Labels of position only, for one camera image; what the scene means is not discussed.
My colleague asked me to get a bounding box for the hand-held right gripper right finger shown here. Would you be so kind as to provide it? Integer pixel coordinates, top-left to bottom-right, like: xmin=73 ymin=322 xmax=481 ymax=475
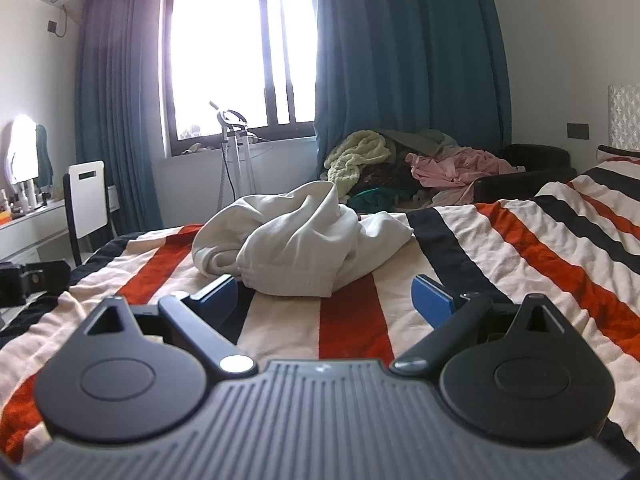
xmin=391 ymin=274 xmax=577 ymax=377

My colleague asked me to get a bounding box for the dark patterned cloth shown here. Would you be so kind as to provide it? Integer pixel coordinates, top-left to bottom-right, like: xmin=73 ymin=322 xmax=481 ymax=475
xmin=350 ymin=157 xmax=421 ymax=193

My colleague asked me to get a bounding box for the oval mirror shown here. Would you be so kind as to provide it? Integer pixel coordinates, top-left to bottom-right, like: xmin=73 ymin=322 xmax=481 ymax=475
xmin=4 ymin=114 xmax=41 ymax=186

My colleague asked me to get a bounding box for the white sweatshirt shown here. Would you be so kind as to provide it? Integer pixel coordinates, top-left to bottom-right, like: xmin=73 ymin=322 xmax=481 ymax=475
xmin=191 ymin=180 xmax=415 ymax=298

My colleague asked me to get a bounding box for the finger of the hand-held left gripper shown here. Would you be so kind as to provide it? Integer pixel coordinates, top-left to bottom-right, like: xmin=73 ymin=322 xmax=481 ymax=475
xmin=22 ymin=260 xmax=72 ymax=295

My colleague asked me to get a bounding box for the olive cloth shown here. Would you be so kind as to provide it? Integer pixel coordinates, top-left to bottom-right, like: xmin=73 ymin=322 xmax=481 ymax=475
xmin=382 ymin=128 xmax=458 ymax=158

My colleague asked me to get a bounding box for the yellow-green fuzzy blanket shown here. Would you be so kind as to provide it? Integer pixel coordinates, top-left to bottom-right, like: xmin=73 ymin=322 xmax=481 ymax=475
xmin=324 ymin=130 xmax=396 ymax=198

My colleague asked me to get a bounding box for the white dressing table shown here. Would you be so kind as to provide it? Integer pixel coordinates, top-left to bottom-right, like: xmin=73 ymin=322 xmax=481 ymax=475
xmin=0 ymin=197 xmax=71 ymax=263

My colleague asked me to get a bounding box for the pink garment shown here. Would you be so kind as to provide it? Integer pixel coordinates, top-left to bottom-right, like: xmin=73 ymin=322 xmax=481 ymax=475
xmin=405 ymin=147 xmax=526 ymax=192

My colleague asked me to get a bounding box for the striped blanket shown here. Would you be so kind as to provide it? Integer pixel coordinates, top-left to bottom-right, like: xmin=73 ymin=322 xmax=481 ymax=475
xmin=0 ymin=152 xmax=640 ymax=466

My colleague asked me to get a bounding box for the white padded headboard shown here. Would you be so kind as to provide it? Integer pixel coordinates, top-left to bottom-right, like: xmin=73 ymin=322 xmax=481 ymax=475
xmin=607 ymin=84 xmax=640 ymax=148

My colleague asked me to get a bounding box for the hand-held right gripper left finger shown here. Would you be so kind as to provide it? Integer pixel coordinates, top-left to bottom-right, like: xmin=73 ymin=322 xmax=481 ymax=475
xmin=84 ymin=274 xmax=258 ymax=378

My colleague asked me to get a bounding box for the metal drying rack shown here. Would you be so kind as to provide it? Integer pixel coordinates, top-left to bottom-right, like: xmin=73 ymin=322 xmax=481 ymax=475
xmin=209 ymin=100 xmax=273 ymax=211

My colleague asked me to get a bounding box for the window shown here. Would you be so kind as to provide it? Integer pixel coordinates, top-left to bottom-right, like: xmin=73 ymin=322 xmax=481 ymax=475
xmin=160 ymin=0 xmax=321 ymax=158

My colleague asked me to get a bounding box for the group of cosmetic bottles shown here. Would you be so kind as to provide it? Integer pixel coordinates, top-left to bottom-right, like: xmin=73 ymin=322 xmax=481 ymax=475
xmin=0 ymin=180 xmax=51 ymax=217

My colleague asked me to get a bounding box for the blue curtain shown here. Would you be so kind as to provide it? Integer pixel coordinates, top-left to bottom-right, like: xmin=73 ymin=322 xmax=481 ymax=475
xmin=314 ymin=0 xmax=513 ymax=196
xmin=75 ymin=0 xmax=171 ymax=233

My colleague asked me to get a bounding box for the green cloth on mirror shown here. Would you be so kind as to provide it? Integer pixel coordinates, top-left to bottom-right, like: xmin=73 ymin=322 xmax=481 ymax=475
xmin=35 ymin=124 xmax=55 ymax=193

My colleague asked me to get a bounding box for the wall plug with cable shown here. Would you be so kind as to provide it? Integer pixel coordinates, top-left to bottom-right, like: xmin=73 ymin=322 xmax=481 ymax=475
xmin=47 ymin=7 xmax=69 ymax=39

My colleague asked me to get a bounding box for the dark armchair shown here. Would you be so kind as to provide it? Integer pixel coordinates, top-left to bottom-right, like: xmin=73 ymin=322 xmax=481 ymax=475
xmin=472 ymin=144 xmax=578 ymax=206

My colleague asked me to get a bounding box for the dark green garment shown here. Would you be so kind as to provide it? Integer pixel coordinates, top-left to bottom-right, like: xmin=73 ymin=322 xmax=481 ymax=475
xmin=347 ymin=187 xmax=416 ymax=213

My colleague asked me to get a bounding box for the white chair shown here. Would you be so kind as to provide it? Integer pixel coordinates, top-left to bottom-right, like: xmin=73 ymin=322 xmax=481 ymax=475
xmin=62 ymin=160 xmax=118 ymax=266

